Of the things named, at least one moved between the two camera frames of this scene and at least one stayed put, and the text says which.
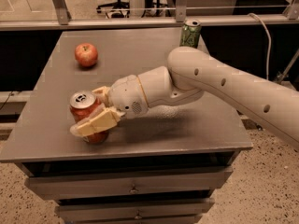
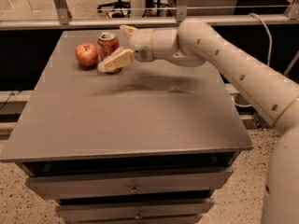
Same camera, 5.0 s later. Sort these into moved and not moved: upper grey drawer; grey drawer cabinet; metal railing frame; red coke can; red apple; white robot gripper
Moved: red coke can; white robot gripper
Not moved: metal railing frame; upper grey drawer; red apple; grey drawer cabinet
